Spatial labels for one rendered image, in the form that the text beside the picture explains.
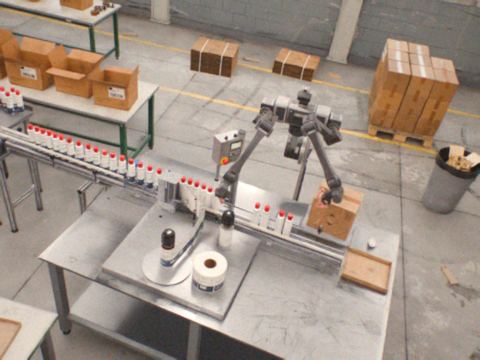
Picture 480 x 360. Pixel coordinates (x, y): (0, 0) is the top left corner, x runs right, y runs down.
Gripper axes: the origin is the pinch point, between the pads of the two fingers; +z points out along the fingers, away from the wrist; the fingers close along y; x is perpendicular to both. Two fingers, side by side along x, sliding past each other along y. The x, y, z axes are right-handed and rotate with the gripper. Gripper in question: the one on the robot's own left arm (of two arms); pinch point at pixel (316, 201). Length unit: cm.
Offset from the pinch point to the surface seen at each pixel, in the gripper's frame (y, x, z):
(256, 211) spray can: 8.6, -20.5, 34.1
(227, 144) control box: -1, -68, 20
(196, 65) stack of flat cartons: -380, -81, 214
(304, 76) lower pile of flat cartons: -428, 44, 117
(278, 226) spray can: 10.7, -3.7, 28.8
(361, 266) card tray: 14, 52, 1
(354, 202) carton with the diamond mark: -15.8, 23.5, -11.9
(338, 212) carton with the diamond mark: -7.1, 19.2, -2.1
